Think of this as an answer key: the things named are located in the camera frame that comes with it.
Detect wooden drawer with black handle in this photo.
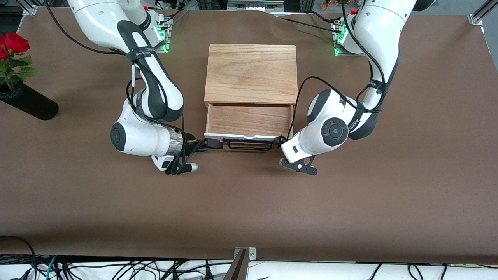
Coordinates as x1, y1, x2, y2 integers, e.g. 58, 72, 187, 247
203, 103, 295, 152

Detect wooden drawer cabinet box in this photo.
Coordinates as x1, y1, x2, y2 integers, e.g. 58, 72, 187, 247
204, 44, 299, 108

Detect brown table cover mat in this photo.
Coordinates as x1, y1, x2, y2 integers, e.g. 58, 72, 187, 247
0, 6, 498, 265

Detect metal equipment rack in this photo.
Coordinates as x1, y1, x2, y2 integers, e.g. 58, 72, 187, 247
225, 0, 286, 13

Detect orange artificial flowers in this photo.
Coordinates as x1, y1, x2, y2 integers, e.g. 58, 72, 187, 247
321, 0, 351, 11

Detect black cylindrical vase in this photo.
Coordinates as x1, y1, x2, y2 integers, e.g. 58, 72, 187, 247
0, 80, 60, 121

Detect red rose with green leaves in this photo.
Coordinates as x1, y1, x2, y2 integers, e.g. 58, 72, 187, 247
3, 32, 42, 91
0, 36, 11, 87

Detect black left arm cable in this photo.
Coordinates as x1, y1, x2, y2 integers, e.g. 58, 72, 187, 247
289, 0, 390, 139

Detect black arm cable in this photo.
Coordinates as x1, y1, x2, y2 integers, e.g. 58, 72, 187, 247
289, 0, 390, 139
44, 0, 203, 157

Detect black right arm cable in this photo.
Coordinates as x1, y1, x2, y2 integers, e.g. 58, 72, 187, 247
44, 0, 203, 157

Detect metal table edge bracket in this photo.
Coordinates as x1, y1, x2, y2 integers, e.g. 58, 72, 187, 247
233, 247, 257, 261

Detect black cable on mat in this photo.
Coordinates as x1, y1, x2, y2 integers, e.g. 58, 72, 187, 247
279, 16, 337, 33

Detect grey camera stand pole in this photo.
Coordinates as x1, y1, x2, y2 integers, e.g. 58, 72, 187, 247
223, 249, 250, 280

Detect white sheet under cables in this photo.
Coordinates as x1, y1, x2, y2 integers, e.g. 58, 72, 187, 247
0, 259, 498, 280

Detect teal cable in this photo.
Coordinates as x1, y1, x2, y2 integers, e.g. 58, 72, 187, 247
44, 255, 58, 280

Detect black looped floor cable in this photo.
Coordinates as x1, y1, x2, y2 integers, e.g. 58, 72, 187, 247
0, 236, 38, 280

